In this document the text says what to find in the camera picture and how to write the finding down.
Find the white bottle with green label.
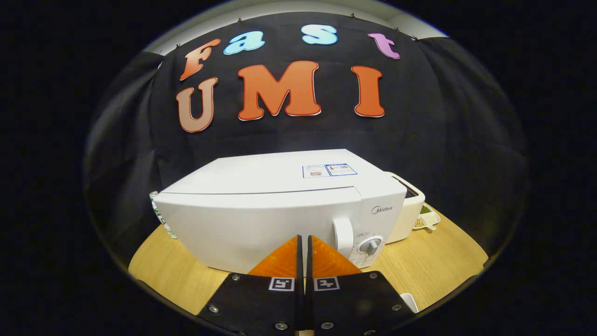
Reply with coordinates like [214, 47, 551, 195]
[149, 191, 179, 240]

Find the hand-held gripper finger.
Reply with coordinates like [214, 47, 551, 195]
[305, 235, 416, 336]
[197, 235, 304, 336]

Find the white microwave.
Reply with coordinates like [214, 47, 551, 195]
[153, 149, 408, 275]

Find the white divided dish with beans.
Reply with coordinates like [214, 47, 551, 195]
[413, 204, 441, 231]

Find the white toaster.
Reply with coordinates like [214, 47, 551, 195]
[383, 171, 426, 244]

